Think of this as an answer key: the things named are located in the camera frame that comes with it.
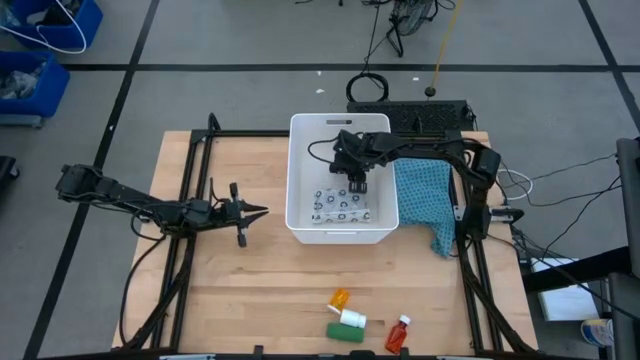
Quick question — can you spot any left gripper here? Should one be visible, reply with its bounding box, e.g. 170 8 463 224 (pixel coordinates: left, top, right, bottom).
209 182 270 249

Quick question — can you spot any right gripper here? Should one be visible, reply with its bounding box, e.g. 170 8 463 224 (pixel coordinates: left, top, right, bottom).
329 129 382 195

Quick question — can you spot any white Vakly printed packet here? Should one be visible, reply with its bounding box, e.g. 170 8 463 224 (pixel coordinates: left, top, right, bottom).
310 187 373 225

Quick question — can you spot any amber pill vial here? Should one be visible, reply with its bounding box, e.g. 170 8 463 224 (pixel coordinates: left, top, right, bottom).
329 287 352 312

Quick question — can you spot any white round disc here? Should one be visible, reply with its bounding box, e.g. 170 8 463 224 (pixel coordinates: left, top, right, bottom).
327 304 368 330

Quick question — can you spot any red bottle with white cap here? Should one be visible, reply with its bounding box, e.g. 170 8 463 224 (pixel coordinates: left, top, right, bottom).
384 314 413 356

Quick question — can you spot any white perforated plastic basket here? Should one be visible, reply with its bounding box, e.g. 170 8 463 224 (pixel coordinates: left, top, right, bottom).
284 112 401 246

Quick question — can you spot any blue storage bin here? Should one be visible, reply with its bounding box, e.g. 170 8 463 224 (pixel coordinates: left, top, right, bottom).
0 49 72 120
0 0 104 52

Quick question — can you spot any teal patterned cloth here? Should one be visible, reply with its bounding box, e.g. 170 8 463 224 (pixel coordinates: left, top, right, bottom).
393 157 458 259

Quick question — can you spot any black perforated panel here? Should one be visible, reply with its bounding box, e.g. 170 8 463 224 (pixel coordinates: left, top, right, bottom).
346 99 477 134

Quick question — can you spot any black beam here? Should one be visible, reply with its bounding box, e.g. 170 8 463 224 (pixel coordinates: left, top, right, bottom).
521 245 633 294

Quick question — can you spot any white box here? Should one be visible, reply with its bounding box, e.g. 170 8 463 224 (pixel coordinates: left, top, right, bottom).
528 257 602 322

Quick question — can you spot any white printed canister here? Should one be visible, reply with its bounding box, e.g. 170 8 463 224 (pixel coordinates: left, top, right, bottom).
580 318 615 348

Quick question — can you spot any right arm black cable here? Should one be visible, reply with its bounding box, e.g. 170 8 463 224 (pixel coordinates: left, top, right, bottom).
306 135 347 165

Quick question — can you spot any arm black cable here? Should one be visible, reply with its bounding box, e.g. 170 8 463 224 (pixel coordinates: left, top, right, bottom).
306 135 347 165
118 207 169 347

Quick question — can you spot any black aluminium table frame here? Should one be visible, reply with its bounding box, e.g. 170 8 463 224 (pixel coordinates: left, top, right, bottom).
119 112 540 360

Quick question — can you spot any coiled black cable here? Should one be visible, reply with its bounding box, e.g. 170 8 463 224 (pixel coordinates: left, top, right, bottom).
345 72 391 104

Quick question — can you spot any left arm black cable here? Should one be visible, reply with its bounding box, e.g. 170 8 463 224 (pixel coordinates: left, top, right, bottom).
118 207 169 347

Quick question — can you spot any yellow cable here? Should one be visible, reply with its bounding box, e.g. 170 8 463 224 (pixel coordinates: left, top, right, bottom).
424 0 466 97

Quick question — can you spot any black wire stand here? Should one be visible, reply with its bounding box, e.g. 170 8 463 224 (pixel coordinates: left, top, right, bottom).
383 0 457 58

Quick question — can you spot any white cable loop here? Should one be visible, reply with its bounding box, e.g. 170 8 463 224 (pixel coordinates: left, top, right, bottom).
0 0 88 56

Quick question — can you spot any grey metal post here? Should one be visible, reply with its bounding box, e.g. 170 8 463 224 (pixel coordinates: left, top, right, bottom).
607 137 640 360

